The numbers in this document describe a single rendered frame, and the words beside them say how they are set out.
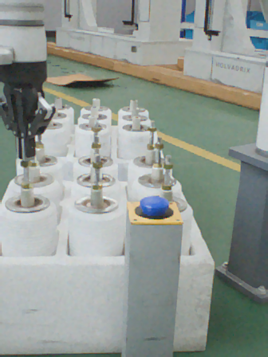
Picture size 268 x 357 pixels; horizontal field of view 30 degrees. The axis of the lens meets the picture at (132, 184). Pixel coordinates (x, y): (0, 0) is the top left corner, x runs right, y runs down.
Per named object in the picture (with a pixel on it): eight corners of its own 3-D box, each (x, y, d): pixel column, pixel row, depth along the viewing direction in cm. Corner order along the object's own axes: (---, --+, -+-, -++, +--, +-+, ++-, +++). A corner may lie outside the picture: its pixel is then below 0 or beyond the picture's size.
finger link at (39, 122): (40, 106, 75) (24, 129, 79) (46, 115, 75) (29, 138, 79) (53, 103, 77) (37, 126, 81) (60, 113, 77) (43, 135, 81)
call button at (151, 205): (166, 209, 71) (167, 195, 70) (170, 221, 67) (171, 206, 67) (137, 209, 71) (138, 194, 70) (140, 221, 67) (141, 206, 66)
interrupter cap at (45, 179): (15, 190, 92) (15, 186, 92) (13, 176, 99) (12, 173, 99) (57, 187, 94) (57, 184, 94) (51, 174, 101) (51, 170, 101)
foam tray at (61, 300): (172, 249, 126) (177, 181, 120) (205, 351, 90) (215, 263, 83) (13, 249, 123) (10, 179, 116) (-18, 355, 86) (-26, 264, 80)
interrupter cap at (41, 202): (47, 196, 90) (47, 192, 90) (53, 213, 83) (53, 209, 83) (4, 198, 88) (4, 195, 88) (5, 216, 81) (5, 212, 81)
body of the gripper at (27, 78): (59, 56, 77) (60, 115, 80) (24, 51, 82) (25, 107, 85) (19, 59, 72) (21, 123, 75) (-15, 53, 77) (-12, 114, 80)
